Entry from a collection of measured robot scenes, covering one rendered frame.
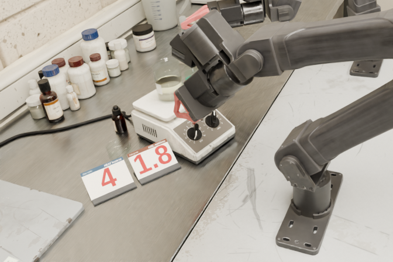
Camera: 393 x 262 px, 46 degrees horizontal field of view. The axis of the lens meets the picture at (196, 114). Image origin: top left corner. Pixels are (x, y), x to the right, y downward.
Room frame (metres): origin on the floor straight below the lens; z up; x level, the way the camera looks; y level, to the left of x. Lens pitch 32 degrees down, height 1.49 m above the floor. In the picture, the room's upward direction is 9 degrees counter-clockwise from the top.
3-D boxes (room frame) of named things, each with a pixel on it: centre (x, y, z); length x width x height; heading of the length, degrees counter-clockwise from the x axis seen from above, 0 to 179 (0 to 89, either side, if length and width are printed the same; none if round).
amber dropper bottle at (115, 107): (0.94, 0.18, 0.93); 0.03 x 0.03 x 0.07
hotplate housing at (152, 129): (0.88, 0.04, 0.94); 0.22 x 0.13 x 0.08; 42
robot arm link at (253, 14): (1.10, -0.17, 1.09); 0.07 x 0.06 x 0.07; 90
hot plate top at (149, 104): (0.90, 0.06, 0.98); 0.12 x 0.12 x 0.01; 41
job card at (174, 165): (0.77, 0.10, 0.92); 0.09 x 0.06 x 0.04; 114
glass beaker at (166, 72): (0.91, 0.05, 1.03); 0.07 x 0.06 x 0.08; 172
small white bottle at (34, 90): (1.12, 0.42, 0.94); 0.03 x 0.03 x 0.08
